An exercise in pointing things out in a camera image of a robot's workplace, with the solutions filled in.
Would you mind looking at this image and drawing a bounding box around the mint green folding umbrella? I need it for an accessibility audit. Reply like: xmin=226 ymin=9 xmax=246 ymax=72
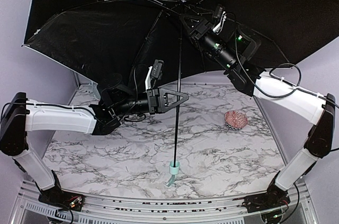
xmin=23 ymin=0 xmax=338 ymax=190

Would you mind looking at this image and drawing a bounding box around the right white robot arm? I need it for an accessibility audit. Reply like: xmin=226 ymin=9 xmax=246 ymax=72
xmin=180 ymin=14 xmax=337 ymax=212

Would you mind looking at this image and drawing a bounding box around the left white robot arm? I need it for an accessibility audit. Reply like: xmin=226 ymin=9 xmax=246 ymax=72
xmin=1 ymin=73 xmax=189 ymax=212

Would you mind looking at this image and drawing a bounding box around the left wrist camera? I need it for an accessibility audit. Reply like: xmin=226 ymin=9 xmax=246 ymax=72
xmin=145 ymin=59 xmax=164 ymax=90

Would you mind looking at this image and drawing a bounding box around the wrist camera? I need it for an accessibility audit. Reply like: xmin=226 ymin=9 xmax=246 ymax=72
xmin=212 ymin=4 xmax=227 ymax=34
xmin=145 ymin=59 xmax=164 ymax=90

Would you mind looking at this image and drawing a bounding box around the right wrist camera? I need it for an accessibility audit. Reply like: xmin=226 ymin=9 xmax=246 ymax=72
xmin=212 ymin=4 xmax=227 ymax=34

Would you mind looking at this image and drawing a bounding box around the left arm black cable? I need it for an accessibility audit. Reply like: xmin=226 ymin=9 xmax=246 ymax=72
xmin=1 ymin=102 xmax=93 ymax=119

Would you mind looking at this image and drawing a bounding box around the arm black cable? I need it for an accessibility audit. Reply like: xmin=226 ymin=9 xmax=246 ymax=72
xmin=1 ymin=102 xmax=93 ymax=119
xmin=233 ymin=30 xmax=332 ymax=103

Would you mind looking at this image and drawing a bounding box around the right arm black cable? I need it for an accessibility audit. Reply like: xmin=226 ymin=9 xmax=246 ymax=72
xmin=233 ymin=30 xmax=332 ymax=103

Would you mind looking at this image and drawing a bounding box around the front aluminium rail base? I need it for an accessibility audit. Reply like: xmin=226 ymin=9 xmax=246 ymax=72
xmin=8 ymin=180 xmax=319 ymax=223

